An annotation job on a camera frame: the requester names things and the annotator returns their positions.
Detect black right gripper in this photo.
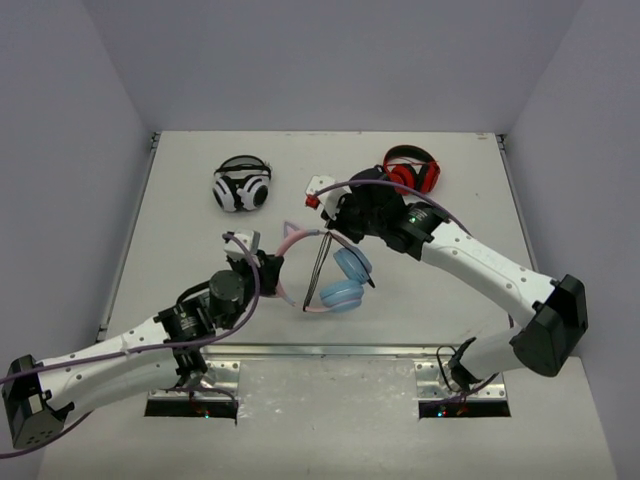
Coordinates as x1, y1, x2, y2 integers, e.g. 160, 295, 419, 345
323, 189, 385, 243

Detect thin black headphone cable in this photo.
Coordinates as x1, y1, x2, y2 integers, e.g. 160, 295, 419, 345
300, 230, 377, 314

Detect pink blue cat-ear headphones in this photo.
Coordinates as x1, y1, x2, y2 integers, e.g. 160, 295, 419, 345
276, 221, 375, 314

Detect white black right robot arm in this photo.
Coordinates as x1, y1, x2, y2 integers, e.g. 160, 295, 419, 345
305, 167, 588, 394

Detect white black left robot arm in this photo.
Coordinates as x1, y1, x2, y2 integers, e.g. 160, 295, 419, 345
1, 251, 284, 456

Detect red black headphones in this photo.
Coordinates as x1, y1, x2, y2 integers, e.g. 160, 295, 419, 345
382, 145, 441, 194

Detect white black headphones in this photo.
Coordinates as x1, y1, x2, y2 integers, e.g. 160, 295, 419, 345
212, 155, 272, 213

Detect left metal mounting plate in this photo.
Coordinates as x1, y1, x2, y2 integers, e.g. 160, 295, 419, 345
147, 358, 241, 401

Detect metal mounting plate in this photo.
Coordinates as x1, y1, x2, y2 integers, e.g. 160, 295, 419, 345
413, 360, 507, 400
147, 358, 241, 401

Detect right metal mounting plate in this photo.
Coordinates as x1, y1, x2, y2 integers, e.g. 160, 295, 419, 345
413, 360, 507, 400

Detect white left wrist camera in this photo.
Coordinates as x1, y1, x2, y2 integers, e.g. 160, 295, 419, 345
222, 229, 261, 261

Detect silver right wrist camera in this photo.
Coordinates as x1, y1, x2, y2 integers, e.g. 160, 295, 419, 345
304, 175, 345, 220

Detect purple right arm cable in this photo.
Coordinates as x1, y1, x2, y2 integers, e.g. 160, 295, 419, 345
314, 179, 516, 331

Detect front aluminium rail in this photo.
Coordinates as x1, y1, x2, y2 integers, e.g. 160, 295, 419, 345
199, 341, 506, 359

